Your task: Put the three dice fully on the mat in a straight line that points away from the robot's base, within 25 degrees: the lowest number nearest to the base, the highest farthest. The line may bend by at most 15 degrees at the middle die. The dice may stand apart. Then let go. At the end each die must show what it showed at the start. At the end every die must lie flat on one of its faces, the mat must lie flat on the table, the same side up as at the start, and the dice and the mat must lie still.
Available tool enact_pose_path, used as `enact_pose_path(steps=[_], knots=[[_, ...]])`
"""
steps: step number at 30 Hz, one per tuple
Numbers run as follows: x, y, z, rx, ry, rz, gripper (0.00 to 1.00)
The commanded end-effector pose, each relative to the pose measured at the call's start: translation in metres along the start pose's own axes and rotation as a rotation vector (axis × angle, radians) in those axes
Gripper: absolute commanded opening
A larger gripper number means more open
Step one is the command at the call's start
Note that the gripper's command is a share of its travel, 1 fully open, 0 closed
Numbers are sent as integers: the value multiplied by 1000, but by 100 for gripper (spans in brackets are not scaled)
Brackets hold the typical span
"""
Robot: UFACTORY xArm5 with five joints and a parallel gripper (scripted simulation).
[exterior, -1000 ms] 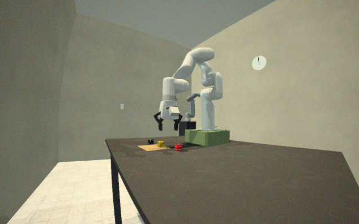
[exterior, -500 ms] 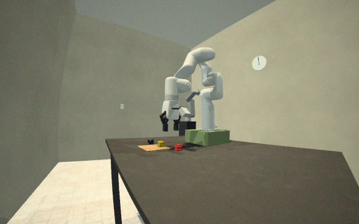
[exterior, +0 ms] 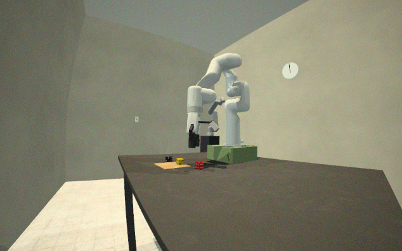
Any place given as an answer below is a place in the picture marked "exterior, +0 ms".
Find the tan flat mat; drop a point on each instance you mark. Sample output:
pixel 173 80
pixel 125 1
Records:
pixel 171 165

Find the red die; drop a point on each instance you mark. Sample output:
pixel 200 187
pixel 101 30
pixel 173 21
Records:
pixel 199 165

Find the yellow die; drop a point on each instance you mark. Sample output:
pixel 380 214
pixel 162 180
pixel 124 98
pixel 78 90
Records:
pixel 180 161

